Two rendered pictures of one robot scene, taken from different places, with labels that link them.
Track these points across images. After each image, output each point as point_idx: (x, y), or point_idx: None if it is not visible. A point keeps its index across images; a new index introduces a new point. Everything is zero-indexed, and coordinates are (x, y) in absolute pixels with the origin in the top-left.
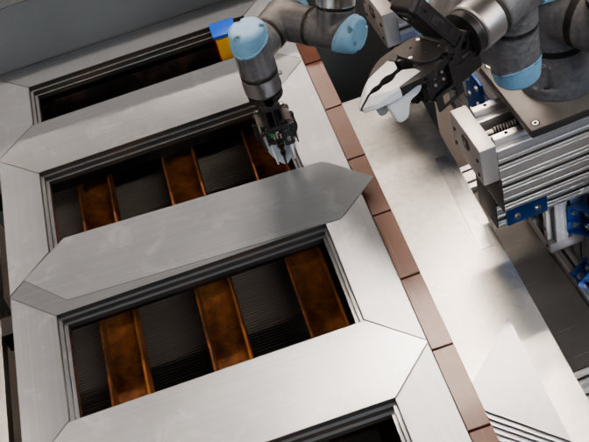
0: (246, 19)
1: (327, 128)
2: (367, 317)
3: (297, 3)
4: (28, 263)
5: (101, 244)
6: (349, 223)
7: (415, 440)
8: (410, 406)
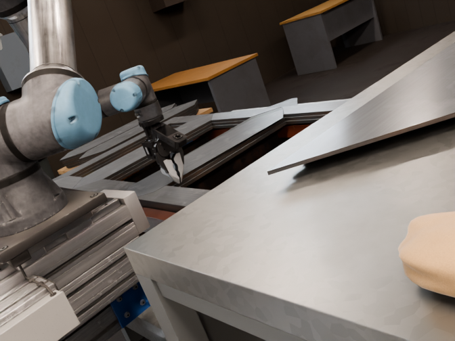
0: (131, 68)
1: (161, 199)
2: (101, 180)
3: (109, 88)
4: (288, 109)
5: (258, 126)
6: (123, 188)
7: (73, 176)
8: (76, 178)
